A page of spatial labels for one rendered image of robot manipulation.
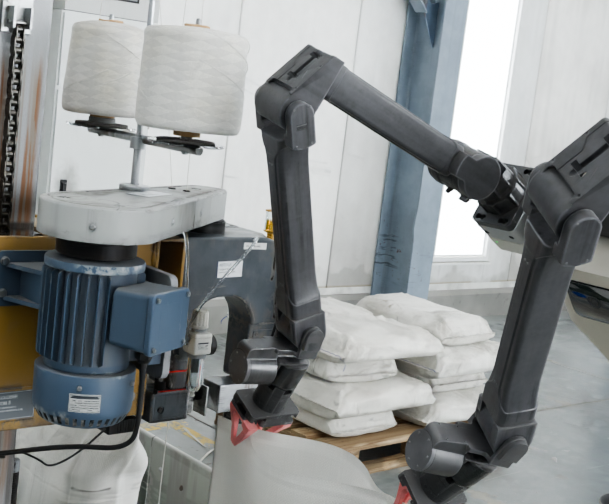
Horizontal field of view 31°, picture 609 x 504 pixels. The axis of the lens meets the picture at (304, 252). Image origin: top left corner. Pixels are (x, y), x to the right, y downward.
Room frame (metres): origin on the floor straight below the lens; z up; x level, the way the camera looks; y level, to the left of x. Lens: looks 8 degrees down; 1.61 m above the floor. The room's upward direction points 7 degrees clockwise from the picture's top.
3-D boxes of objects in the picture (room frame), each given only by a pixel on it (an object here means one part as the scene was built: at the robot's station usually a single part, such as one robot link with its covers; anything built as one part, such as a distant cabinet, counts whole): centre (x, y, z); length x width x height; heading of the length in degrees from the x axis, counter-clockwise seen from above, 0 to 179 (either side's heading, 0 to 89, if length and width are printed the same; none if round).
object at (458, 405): (5.22, -0.76, 0.20); 0.67 x 0.43 x 0.15; 131
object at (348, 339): (4.81, -0.32, 0.56); 0.66 x 0.42 x 0.15; 131
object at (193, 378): (1.86, 0.16, 1.11); 0.03 x 0.03 x 0.06
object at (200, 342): (1.86, 0.16, 1.14); 0.05 x 0.04 x 0.16; 131
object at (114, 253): (1.62, 0.31, 1.35); 0.12 x 0.12 x 0.04
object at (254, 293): (2.07, 0.21, 1.21); 0.30 x 0.25 x 0.30; 41
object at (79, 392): (1.62, 0.31, 1.21); 0.15 x 0.15 x 0.25
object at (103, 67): (1.91, 0.38, 1.61); 0.15 x 0.14 x 0.17; 41
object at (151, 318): (1.57, 0.21, 1.25); 0.10 x 0.08 x 0.12; 156
